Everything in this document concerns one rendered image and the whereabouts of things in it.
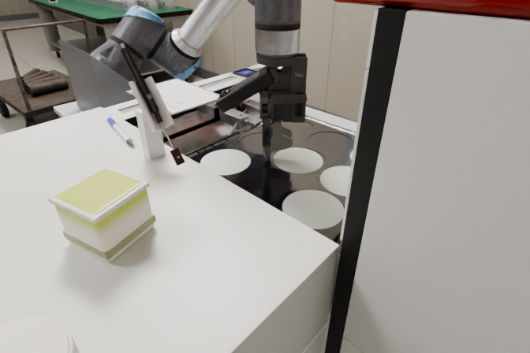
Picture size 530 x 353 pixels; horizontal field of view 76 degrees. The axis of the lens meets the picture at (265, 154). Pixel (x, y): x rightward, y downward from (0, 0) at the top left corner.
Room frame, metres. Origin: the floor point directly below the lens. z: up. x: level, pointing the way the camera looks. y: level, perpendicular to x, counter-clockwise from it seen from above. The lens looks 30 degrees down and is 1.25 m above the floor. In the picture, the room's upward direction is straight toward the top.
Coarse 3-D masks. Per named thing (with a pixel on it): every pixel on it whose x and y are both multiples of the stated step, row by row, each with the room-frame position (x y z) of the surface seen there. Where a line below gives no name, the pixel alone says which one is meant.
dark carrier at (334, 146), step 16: (256, 128) 0.73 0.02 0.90; (288, 128) 0.73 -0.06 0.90; (304, 128) 0.73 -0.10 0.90; (320, 128) 0.73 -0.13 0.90; (224, 144) 0.65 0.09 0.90; (240, 144) 0.65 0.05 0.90; (256, 144) 0.65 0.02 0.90; (304, 144) 0.65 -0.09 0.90; (320, 144) 0.65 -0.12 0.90; (336, 144) 0.65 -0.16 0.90; (352, 144) 0.65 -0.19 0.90; (256, 160) 0.58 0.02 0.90; (272, 160) 0.58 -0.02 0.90; (336, 160) 0.58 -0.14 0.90; (224, 176) 0.52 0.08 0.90; (240, 176) 0.53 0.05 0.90; (256, 176) 0.53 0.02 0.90; (272, 176) 0.53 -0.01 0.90; (288, 176) 0.53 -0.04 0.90; (304, 176) 0.52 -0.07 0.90; (256, 192) 0.48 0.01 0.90; (272, 192) 0.48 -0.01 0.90; (288, 192) 0.47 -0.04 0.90
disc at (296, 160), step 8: (280, 152) 0.61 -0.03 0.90; (288, 152) 0.61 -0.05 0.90; (296, 152) 0.62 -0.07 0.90; (304, 152) 0.62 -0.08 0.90; (312, 152) 0.62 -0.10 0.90; (280, 160) 0.58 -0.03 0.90; (288, 160) 0.58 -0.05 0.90; (296, 160) 0.58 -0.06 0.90; (304, 160) 0.58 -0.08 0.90; (312, 160) 0.58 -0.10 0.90; (320, 160) 0.58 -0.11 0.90; (280, 168) 0.55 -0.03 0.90; (288, 168) 0.55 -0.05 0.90; (296, 168) 0.55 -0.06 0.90; (304, 168) 0.55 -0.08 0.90; (312, 168) 0.55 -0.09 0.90
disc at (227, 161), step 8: (216, 152) 0.62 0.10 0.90; (224, 152) 0.62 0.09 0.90; (232, 152) 0.62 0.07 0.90; (240, 152) 0.62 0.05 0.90; (208, 160) 0.58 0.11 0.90; (216, 160) 0.58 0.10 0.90; (224, 160) 0.58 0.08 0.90; (232, 160) 0.58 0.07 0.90; (240, 160) 0.58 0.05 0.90; (248, 160) 0.58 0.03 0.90; (208, 168) 0.55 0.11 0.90; (216, 168) 0.55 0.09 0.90; (224, 168) 0.55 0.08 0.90; (232, 168) 0.55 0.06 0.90; (240, 168) 0.55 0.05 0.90
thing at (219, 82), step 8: (232, 72) 0.99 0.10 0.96; (200, 80) 0.91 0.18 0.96; (208, 80) 0.91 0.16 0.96; (216, 80) 0.92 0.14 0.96; (224, 80) 0.93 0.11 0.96; (232, 80) 0.91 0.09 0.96; (240, 80) 0.91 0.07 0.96; (208, 88) 0.85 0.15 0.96; (216, 88) 0.85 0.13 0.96; (120, 104) 0.74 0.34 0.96; (128, 104) 0.74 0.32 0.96; (136, 104) 0.74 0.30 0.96; (112, 112) 0.69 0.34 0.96; (120, 112) 0.69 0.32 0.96; (128, 112) 0.69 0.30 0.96
